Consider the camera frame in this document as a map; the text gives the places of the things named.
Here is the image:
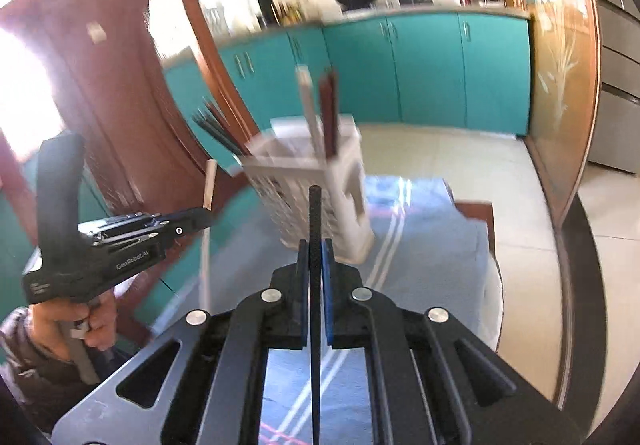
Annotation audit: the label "light wooden chopstick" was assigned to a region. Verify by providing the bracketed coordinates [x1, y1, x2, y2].
[198, 158, 219, 313]

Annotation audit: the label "black thin chopstick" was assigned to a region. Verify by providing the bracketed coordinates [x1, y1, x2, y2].
[192, 109, 246, 156]

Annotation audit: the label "black carbon chopstick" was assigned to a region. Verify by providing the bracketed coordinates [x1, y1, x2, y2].
[308, 185, 322, 445]

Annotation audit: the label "beige chopstick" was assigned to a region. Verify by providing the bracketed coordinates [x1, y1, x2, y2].
[295, 65, 324, 160]

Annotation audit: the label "reddish brown chopstick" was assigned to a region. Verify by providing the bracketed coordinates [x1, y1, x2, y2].
[319, 69, 338, 159]

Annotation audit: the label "teal lower kitchen cabinets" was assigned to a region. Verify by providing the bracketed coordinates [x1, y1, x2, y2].
[162, 10, 533, 137]

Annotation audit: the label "person's left hand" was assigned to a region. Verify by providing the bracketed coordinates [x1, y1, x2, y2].
[26, 290, 117, 361]

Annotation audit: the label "blue striped cloth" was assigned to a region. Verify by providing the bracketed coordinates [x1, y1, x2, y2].
[150, 174, 504, 445]

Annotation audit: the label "grey plastic utensil basket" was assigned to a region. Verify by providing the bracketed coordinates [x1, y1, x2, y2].
[240, 114, 377, 265]

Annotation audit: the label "carved wooden chair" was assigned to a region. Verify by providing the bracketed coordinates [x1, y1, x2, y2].
[0, 0, 262, 349]

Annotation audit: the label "wooden glass partition panel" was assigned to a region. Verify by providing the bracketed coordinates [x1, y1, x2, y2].
[506, 0, 601, 226]

